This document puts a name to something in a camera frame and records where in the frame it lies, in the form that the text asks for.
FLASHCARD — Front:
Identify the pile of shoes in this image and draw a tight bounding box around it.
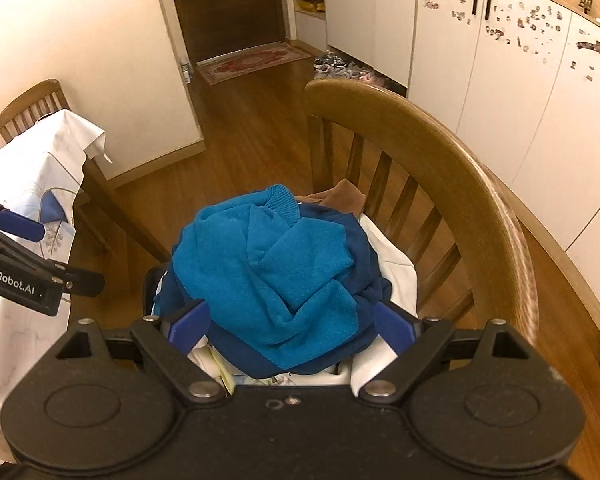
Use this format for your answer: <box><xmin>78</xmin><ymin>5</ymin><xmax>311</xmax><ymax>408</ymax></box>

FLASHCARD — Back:
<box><xmin>312</xmin><ymin>51</ymin><xmax>410</xmax><ymax>100</ymax></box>

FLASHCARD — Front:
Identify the white cabinet with stickers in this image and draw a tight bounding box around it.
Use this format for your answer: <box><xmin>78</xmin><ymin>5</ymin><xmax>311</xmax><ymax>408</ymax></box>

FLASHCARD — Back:
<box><xmin>406</xmin><ymin>0</ymin><xmax>600</xmax><ymax>332</ymax></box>

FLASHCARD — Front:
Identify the brown garment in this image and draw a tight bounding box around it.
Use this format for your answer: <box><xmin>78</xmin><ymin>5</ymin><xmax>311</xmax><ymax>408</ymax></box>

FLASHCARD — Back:
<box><xmin>307</xmin><ymin>178</ymin><xmax>366</xmax><ymax>219</ymax></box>

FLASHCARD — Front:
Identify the dark wooden door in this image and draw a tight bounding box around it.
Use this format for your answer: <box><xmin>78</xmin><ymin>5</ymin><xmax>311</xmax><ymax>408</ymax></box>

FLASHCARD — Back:
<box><xmin>164</xmin><ymin>0</ymin><xmax>287</xmax><ymax>65</ymax></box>

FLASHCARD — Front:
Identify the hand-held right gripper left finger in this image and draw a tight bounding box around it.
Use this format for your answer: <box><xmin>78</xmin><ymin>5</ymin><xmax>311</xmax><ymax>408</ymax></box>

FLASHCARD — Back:
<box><xmin>55</xmin><ymin>299</ymin><xmax>229</xmax><ymax>407</ymax></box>

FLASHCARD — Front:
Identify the white printed tablecloth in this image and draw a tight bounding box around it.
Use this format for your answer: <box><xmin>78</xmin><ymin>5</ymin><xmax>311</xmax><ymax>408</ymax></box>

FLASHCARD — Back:
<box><xmin>0</xmin><ymin>109</ymin><xmax>113</xmax><ymax>465</ymax></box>

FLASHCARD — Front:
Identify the red patterned door rug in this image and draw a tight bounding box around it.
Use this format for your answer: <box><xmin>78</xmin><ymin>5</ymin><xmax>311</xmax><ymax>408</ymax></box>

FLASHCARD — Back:
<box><xmin>196</xmin><ymin>42</ymin><xmax>313</xmax><ymax>86</ymax></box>

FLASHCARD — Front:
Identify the two-tone blue sweater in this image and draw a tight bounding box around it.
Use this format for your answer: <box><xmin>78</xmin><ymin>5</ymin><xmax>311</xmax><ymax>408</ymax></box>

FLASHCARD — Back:
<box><xmin>155</xmin><ymin>183</ymin><xmax>393</xmax><ymax>377</ymax></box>

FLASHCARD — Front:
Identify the plain white tall cabinet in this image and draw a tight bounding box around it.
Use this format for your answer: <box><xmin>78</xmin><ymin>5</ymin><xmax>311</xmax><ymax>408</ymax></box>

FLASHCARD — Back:
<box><xmin>322</xmin><ymin>0</ymin><xmax>422</xmax><ymax>100</ymax></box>

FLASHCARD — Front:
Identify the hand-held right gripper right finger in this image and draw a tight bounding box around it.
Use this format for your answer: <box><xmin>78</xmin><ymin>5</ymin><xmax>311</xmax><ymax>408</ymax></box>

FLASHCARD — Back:
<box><xmin>355</xmin><ymin>301</ymin><xmax>531</xmax><ymax>403</ymax></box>

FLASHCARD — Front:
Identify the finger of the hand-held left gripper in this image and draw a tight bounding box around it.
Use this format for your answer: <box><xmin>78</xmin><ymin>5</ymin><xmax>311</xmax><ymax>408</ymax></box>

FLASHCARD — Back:
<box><xmin>0</xmin><ymin>192</ymin><xmax>46</xmax><ymax>243</ymax></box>
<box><xmin>50</xmin><ymin>262</ymin><xmax>106</xmax><ymax>297</ymax></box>

